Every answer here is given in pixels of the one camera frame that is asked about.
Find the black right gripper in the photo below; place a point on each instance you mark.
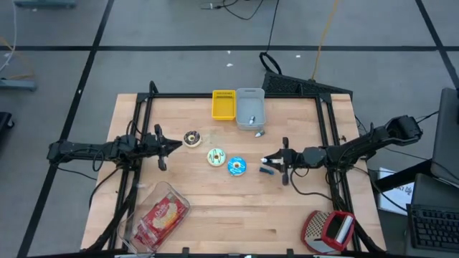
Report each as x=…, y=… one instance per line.
x=294, y=157

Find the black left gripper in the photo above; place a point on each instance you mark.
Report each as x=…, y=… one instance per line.
x=152, y=147

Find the blue marker pen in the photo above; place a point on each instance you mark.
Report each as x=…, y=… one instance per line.
x=267, y=171

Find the small white green marker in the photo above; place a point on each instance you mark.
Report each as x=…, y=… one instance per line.
x=259, y=133

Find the blue frosted toy donut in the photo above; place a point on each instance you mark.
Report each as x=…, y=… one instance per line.
x=237, y=166

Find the mint frosted toy donut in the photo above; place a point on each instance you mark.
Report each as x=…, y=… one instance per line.
x=216, y=157

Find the red cracker packet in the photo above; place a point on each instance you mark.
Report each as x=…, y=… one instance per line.
x=143, y=238
x=166, y=213

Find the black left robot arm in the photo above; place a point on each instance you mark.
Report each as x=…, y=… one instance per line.
x=82, y=150

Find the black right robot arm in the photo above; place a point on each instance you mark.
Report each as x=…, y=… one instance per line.
x=358, y=147

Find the grey plastic bin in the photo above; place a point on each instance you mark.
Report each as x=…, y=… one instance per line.
x=250, y=104

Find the yellow plastic basket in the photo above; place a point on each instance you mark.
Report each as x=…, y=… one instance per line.
x=223, y=105

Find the clear plastic container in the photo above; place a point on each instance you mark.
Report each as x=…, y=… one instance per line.
x=140, y=211

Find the black mesh basket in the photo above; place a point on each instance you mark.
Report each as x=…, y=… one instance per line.
x=287, y=86

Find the red box grater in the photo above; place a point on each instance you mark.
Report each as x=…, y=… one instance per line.
x=315, y=229

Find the white paper sheet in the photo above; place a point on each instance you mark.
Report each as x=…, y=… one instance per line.
x=398, y=197

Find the black floor object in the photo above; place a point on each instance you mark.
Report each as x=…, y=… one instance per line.
x=6, y=121

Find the grey laptop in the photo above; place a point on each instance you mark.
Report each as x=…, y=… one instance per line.
x=446, y=143

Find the black keyboard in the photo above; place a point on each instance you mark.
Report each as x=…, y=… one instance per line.
x=434, y=229

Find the black aluminium rig frame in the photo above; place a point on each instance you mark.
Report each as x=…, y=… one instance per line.
x=179, y=95

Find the grey floor base plate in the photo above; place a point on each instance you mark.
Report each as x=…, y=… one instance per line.
x=44, y=3
x=18, y=85

